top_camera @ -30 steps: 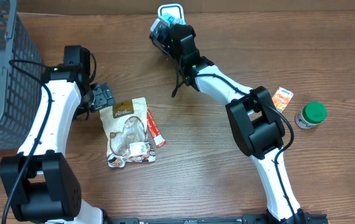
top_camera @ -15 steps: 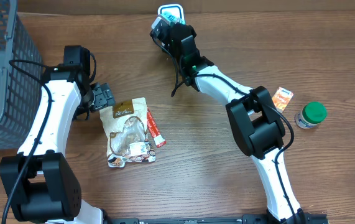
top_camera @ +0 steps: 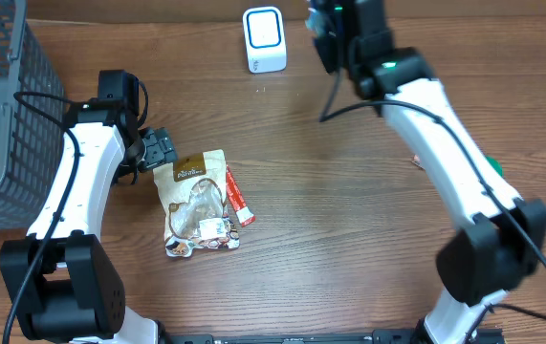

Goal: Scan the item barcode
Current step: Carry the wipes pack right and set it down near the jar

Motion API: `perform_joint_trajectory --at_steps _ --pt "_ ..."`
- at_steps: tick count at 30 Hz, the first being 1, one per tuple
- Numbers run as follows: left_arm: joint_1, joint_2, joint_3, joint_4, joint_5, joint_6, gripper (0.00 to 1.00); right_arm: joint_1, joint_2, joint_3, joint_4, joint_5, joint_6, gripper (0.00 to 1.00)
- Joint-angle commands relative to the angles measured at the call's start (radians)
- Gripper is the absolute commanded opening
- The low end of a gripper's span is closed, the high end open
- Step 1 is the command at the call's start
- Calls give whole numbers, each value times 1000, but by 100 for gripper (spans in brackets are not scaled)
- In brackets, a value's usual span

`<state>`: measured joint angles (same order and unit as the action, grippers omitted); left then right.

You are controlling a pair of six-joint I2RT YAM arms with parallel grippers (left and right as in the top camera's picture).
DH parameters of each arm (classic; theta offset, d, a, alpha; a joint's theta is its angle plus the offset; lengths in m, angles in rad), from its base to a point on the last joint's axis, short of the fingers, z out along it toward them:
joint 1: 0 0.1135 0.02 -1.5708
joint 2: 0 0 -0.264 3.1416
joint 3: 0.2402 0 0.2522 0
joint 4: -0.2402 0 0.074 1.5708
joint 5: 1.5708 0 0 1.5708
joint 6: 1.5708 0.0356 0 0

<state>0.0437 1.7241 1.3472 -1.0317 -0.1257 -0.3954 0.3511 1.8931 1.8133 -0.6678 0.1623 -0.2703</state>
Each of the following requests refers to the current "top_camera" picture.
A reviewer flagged brown snack pouch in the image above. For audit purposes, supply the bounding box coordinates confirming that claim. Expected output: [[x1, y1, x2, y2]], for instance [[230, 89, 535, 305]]
[[154, 149, 240, 258]]

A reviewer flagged red stick sachet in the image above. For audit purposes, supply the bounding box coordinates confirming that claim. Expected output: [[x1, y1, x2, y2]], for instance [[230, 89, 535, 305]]
[[226, 165, 255, 227]]

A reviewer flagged green lid jar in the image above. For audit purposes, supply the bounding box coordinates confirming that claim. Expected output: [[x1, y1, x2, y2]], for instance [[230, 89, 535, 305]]
[[486, 156, 504, 177]]

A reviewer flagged teal wipes packet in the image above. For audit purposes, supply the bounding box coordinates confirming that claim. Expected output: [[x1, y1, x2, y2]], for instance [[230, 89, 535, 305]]
[[305, 7, 327, 37]]

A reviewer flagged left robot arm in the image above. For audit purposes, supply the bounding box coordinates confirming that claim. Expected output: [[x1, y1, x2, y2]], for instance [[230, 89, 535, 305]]
[[0, 70, 177, 343]]

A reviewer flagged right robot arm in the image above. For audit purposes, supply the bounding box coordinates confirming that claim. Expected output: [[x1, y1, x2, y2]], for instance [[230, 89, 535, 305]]
[[306, 1, 546, 343]]

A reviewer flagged white barcode scanner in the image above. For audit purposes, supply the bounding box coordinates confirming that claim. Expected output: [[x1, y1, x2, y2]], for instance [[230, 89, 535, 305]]
[[242, 6, 287, 74]]

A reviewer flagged grey plastic mesh basket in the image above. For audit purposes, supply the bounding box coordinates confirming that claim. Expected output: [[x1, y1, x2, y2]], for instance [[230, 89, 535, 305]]
[[0, 0, 64, 229]]

